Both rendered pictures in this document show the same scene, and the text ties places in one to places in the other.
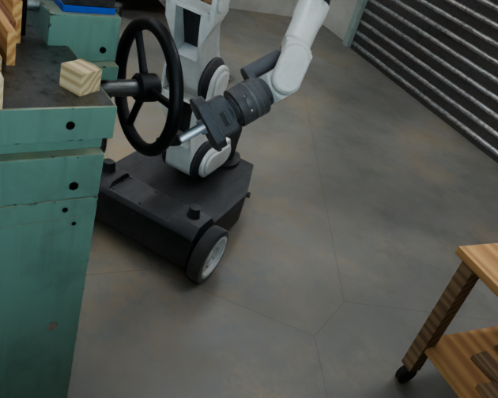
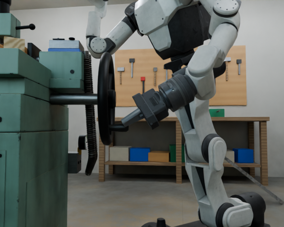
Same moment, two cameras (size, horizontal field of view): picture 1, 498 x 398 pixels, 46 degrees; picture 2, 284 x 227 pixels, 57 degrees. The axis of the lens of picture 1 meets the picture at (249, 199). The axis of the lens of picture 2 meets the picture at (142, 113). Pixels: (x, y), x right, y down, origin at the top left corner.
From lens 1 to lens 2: 91 cm
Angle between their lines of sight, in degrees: 53
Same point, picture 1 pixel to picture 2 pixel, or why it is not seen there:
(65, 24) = (47, 56)
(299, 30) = (211, 42)
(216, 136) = (146, 112)
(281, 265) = not seen: outside the picture
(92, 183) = (13, 119)
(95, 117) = (2, 55)
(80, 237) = (8, 172)
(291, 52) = (200, 49)
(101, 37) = (70, 64)
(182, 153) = (208, 210)
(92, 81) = (16, 45)
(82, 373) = not seen: outside the picture
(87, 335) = not seen: outside the picture
